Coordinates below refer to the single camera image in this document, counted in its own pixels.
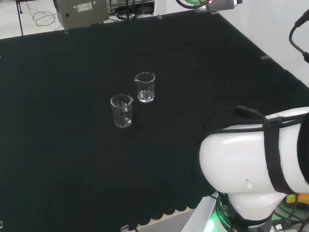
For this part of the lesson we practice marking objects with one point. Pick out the clear glass beaker with liquid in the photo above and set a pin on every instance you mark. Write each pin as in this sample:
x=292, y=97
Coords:
x=145, y=90

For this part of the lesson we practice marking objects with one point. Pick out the black bench cloth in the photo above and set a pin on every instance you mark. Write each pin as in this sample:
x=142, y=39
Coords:
x=72, y=145

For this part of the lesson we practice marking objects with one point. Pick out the empty clear glass beaker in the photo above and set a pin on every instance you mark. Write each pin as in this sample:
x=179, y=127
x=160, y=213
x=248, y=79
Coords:
x=121, y=113

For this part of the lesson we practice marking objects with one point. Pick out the clear cloth clip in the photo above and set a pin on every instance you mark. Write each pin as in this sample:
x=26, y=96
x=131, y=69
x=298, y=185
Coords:
x=265, y=57
x=1, y=224
x=214, y=13
x=66, y=31
x=159, y=16
x=124, y=227

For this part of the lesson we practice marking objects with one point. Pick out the black tripod leg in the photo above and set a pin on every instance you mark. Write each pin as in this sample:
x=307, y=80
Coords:
x=19, y=17

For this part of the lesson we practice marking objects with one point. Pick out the grey metal box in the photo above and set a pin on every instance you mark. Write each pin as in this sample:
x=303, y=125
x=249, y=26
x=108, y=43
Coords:
x=82, y=12

